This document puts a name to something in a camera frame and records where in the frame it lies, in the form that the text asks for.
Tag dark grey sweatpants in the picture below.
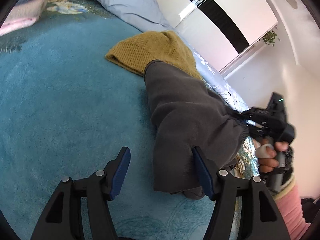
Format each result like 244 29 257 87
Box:
144 60 249 200

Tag pink sleeve right forearm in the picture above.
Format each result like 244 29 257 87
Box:
273 175 311 239

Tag person's right hand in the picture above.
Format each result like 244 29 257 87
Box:
255 138 292 176

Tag white black sliding wardrobe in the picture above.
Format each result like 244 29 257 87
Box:
157 0 278 71

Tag teal floral bed blanket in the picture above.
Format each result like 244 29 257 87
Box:
1 0 214 239

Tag mustard knit sweater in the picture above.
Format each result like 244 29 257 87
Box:
105 31 201 80

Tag light blue floral duvet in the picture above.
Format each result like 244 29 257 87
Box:
75 0 263 181

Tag folded pink fluffy garment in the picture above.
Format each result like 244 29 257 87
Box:
1 0 49 36

